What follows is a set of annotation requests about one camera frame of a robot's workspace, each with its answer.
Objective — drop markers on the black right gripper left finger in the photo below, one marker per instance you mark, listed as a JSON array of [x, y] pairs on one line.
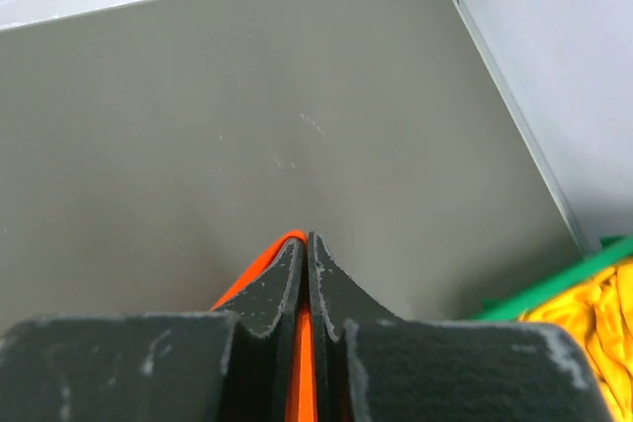
[[145, 367]]

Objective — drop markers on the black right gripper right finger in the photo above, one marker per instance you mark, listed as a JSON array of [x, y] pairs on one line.
[[374, 366]]

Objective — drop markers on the orange t shirt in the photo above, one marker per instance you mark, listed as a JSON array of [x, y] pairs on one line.
[[299, 372]]

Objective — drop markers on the yellow t shirt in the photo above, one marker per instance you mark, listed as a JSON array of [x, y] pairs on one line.
[[598, 314]]

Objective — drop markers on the green plastic bin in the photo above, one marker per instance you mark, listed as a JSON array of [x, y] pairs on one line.
[[614, 249]]

